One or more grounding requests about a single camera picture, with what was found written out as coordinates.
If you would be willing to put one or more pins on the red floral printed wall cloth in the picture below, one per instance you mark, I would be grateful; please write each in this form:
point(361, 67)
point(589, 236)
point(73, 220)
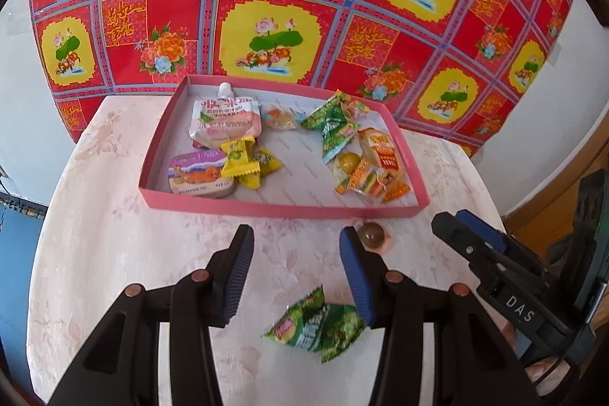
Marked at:
point(309, 6)

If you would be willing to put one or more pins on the person's right hand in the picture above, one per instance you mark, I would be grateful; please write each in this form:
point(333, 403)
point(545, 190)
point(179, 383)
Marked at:
point(540, 375)

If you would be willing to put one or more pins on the purple pudding cup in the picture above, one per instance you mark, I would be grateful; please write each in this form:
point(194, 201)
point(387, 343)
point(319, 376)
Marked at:
point(200, 173)

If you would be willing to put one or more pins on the clear blue-edged candy packet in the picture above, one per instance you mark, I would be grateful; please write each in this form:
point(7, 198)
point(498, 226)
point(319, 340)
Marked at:
point(283, 118)

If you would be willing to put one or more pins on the orange rice cracker packet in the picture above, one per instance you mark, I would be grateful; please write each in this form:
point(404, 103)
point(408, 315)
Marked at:
point(380, 147)

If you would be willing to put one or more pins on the green pea snack packet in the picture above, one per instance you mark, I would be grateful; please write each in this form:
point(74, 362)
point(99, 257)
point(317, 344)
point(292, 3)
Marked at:
point(335, 125)
point(314, 325)

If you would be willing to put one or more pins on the pink jelly drink pouch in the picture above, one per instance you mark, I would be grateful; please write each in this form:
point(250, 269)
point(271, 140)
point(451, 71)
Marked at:
point(226, 118)

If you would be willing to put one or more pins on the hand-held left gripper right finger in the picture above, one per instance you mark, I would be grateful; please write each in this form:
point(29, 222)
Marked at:
point(357, 280)

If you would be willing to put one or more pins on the pink cardboard box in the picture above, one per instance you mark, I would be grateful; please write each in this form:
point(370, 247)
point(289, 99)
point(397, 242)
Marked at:
point(299, 158)

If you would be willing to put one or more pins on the burger gummy packet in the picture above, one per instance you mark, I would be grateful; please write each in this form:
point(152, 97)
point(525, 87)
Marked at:
point(364, 177)

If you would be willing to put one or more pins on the yellow candy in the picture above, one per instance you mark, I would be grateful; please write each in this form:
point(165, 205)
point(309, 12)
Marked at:
point(238, 158)
point(266, 163)

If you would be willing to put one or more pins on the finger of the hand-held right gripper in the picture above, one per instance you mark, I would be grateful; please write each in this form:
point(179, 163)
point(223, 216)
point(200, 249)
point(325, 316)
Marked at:
point(495, 237)
point(461, 242)

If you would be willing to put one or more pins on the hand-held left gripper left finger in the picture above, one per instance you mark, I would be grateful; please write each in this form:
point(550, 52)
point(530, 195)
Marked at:
point(238, 277)

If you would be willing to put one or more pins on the brown jelly cup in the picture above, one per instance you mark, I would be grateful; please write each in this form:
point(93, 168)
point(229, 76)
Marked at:
point(372, 235)

